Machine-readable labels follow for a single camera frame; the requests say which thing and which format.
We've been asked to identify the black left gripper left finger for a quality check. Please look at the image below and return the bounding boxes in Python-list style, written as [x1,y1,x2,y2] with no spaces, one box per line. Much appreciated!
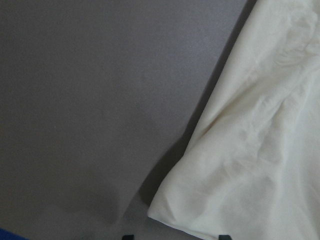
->
[123,235,135,240]

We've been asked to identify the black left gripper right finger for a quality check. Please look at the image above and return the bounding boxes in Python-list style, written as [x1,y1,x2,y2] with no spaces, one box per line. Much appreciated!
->
[218,235,231,240]

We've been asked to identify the cream long-sleeve printed shirt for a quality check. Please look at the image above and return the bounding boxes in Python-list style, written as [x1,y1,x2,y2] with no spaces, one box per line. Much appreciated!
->
[147,0,320,240]

